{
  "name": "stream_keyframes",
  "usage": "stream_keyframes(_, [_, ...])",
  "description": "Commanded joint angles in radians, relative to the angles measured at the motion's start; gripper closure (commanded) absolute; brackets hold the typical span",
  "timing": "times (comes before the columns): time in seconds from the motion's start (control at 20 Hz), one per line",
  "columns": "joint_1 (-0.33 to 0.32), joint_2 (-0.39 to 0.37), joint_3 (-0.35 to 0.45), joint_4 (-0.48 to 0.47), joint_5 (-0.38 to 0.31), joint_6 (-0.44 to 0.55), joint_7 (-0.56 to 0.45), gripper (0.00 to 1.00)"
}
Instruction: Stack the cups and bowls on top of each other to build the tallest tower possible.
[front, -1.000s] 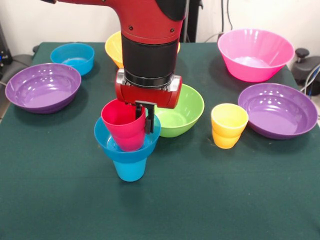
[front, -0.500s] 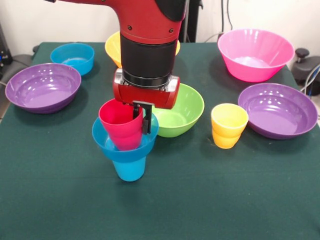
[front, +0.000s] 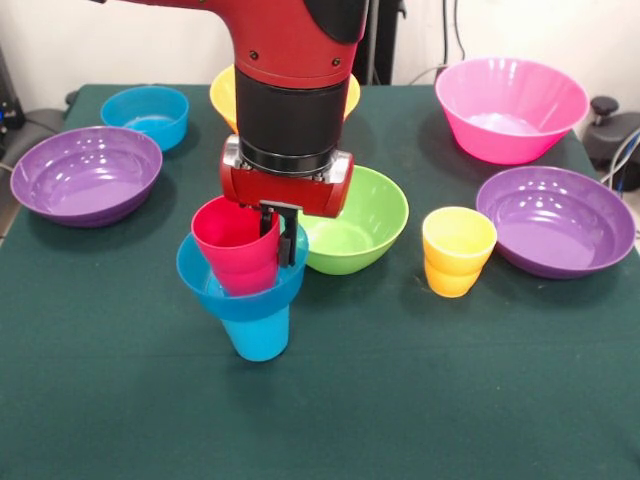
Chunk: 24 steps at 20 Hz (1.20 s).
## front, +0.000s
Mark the green plastic bowl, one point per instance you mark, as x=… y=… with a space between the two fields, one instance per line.
x=370 y=225

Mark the pink plastic bowl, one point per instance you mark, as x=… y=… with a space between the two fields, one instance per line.
x=507 y=140

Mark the blue plastic cup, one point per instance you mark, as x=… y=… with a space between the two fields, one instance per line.
x=257 y=340

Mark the yellow plastic cup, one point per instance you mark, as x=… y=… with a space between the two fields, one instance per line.
x=452 y=275

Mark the red plastic cup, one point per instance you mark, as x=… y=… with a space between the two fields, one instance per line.
x=240 y=265

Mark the black clamp with knob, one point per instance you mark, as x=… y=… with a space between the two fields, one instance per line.
x=612 y=132

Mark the grey rounded base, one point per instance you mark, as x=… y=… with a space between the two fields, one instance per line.
x=42 y=125

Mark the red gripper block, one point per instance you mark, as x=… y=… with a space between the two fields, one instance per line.
x=280 y=192

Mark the purple plastic bowl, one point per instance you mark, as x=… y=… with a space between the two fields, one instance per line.
x=85 y=185
x=555 y=235

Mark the black equipment box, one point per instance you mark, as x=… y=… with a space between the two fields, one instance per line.
x=9 y=110

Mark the small blue plastic bowl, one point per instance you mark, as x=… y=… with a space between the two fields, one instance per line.
x=170 y=132
x=240 y=305

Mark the small black table clamp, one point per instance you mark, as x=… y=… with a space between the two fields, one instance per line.
x=72 y=96

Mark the orange plastic bowl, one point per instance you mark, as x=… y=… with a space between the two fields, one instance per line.
x=222 y=97

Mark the dark green tablecloth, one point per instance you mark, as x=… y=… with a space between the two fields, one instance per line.
x=320 y=400

